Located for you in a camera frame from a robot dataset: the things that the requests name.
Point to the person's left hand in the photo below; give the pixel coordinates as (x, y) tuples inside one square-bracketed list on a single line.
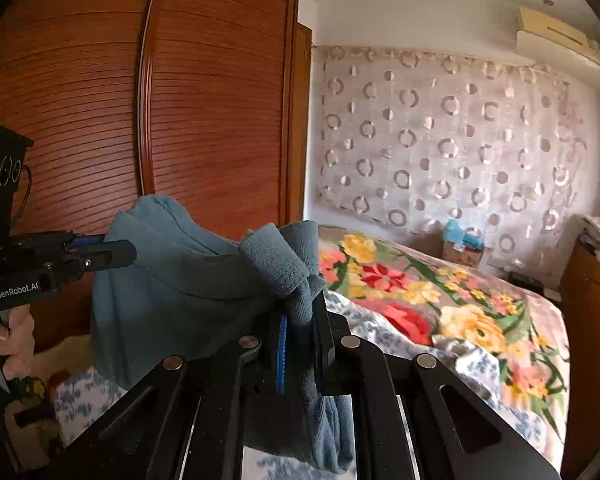
[(17, 343)]

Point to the tissue box with blue bag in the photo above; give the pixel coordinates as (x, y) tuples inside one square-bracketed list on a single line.
[(460, 247)]

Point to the colourful flower blanket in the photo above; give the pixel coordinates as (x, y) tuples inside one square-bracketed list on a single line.
[(510, 346)]

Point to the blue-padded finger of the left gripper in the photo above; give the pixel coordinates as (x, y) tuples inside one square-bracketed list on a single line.
[(81, 241)]

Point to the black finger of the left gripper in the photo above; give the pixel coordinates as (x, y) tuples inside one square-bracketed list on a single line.
[(108, 255)]

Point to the blue floral white bedspread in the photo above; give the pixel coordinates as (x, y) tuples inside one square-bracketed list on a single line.
[(358, 401)]

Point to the teal blue shorts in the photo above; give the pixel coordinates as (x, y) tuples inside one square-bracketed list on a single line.
[(190, 291)]

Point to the white wall air conditioner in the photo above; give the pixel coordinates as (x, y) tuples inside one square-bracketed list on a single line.
[(551, 42)]

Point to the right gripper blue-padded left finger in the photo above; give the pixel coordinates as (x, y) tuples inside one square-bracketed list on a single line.
[(281, 356)]

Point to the stack of papers on cabinet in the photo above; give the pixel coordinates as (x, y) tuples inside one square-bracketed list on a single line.
[(589, 236)]

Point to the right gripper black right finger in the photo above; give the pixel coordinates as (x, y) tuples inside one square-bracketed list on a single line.
[(333, 364)]

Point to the pink circle-patterned curtain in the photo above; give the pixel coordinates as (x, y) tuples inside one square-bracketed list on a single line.
[(412, 141)]

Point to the long wooden cabinet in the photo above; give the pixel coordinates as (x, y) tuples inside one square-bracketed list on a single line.
[(580, 289)]

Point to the brown wooden slatted wardrobe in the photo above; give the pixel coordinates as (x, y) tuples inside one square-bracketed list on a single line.
[(202, 100)]

